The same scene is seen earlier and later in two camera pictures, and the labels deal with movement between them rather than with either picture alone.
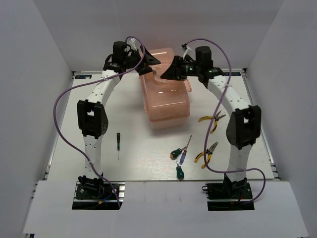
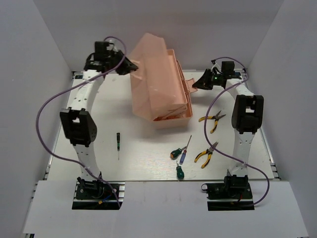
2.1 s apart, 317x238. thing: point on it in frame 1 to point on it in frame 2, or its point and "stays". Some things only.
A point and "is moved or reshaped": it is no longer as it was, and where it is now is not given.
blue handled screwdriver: (183, 155) stays
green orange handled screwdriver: (176, 152) stays
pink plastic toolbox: (167, 100) is moved or reshaped
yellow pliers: (216, 118) stays
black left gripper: (148, 59) to (126, 66)
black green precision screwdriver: (118, 145) stays
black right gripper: (174, 73) to (204, 82)
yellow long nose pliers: (210, 151) stays
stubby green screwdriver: (181, 174) stays
